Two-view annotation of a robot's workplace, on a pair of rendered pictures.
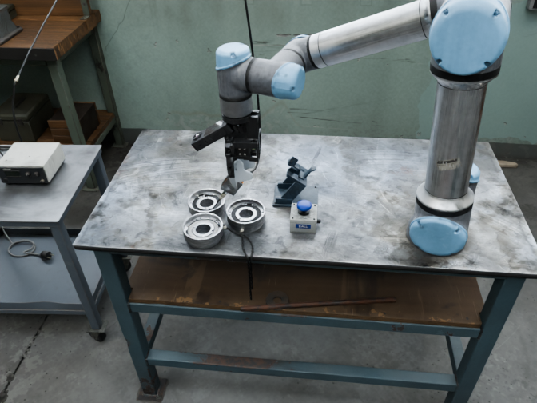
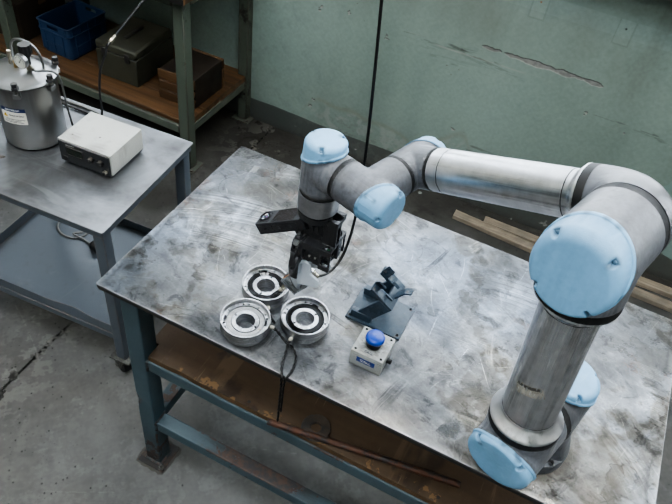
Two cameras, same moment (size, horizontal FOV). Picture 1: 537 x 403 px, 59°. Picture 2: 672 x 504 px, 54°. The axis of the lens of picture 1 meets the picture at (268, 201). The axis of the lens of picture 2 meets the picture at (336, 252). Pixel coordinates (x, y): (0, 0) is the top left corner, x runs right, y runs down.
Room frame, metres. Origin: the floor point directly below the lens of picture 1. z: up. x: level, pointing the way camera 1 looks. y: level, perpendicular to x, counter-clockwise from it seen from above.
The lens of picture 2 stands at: (0.12, -0.17, 1.93)
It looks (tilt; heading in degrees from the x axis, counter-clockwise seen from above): 45 degrees down; 12
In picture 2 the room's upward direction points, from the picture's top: 9 degrees clockwise
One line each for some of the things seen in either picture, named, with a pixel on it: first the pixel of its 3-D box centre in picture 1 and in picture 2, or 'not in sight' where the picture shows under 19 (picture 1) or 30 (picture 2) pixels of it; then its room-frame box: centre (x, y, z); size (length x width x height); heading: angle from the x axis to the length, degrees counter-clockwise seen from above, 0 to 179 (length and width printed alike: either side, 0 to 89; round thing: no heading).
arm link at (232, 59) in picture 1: (235, 72); (324, 165); (0.99, 0.07, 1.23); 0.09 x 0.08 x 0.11; 65
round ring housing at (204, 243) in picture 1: (203, 231); (245, 323); (0.92, 0.17, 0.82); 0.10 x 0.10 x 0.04
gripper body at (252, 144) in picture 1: (241, 134); (318, 233); (0.99, 0.06, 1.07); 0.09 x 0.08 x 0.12; 83
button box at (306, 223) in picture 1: (305, 217); (374, 351); (0.96, -0.10, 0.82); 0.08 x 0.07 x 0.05; 83
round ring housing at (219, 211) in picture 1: (207, 205); (265, 287); (1.03, 0.17, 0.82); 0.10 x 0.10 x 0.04
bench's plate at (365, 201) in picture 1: (305, 189); (398, 306); (1.13, -0.11, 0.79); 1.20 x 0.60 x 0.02; 83
